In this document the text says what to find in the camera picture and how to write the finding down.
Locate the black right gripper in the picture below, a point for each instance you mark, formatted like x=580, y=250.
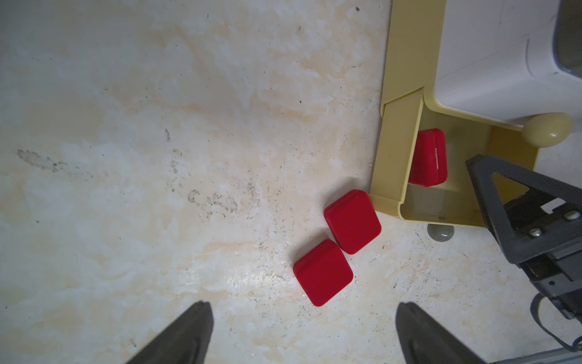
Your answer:
x=536, y=221

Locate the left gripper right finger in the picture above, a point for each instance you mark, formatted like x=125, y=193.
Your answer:
x=424, y=340

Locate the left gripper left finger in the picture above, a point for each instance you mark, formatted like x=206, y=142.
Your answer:
x=185, y=340

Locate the red brooch box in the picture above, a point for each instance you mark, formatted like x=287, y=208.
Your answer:
x=429, y=164
x=323, y=272
x=353, y=221

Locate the red brooch box front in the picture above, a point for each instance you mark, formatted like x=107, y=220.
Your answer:
x=323, y=272

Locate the yellow bottom drawer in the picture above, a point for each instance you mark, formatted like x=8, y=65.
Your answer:
x=408, y=105

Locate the white drawer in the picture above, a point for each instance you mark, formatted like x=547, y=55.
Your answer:
x=496, y=61

